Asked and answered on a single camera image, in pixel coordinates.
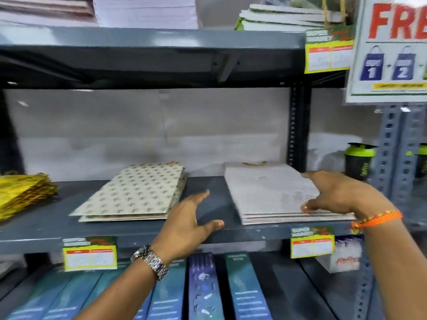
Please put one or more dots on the person's right hand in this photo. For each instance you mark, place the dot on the person's right hand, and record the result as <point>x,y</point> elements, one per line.
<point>347,196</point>

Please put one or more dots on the person's left hand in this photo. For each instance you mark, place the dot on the person's left hand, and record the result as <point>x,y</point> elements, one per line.
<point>178,229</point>

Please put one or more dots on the person's right thumb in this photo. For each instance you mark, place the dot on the person's right thumb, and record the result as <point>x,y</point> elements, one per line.
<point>311,205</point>

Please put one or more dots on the person's left thumb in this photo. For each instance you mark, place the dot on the person's left thumb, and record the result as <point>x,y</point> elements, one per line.
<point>210,226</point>

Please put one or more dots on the white textured paper gift bag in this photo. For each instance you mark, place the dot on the white textured paper gift bag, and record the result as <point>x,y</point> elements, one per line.
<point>277,216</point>
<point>267,189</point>
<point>283,218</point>
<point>290,221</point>

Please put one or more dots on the person's left forearm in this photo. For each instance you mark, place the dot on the person's left forearm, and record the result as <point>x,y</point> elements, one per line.
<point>120,293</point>

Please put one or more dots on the person's right forearm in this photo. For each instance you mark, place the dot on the person's right forearm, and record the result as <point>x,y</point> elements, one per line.
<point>397,266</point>

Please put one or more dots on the yellow green shelf price label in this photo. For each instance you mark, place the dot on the yellow green shelf price label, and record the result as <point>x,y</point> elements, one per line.
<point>90,254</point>
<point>328,49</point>
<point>312,243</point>

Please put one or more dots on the purple long box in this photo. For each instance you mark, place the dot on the purple long box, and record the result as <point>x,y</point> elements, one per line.
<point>205,286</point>

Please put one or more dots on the white red-print shelf tag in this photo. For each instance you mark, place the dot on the white red-print shelf tag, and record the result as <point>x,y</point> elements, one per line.
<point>343,258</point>

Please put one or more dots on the black green shaker bottle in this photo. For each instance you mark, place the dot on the black green shaker bottle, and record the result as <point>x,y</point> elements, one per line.
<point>421,161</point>
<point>358,163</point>

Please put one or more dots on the silver metal wristwatch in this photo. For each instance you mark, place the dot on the silver metal wristwatch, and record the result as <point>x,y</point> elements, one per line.
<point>151,261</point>

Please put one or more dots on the teal long box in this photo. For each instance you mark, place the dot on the teal long box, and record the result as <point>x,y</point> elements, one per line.
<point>247,286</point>
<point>168,293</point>
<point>36,299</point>
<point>71,296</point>

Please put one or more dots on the cream leaf-patterned paper gift bag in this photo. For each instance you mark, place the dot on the cream leaf-patterned paper gift bag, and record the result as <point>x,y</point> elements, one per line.
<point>133,191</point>
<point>123,217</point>

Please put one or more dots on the light gray slotted rack upright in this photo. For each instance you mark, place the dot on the light gray slotted rack upright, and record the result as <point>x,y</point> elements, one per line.
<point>397,146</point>

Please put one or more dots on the white promotional sign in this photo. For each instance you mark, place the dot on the white promotional sign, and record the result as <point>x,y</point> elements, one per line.
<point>390,46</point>

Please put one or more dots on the stack of green-edged white bags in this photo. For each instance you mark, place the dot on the stack of green-edged white bags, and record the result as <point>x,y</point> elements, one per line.
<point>280,19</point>

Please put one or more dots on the stack of shiny yellow bags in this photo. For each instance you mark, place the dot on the stack of shiny yellow bags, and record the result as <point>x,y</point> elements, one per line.
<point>20,193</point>

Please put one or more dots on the dark gray metal shelf rack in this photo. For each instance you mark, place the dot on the dark gray metal shelf rack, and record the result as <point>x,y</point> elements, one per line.
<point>133,43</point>

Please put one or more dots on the stack of plain white bags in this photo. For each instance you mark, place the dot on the stack of plain white bags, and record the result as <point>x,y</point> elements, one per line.
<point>146,11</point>

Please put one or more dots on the stack of pinkish paper bags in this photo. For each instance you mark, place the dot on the stack of pinkish paper bags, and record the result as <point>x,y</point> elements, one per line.
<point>46,9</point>

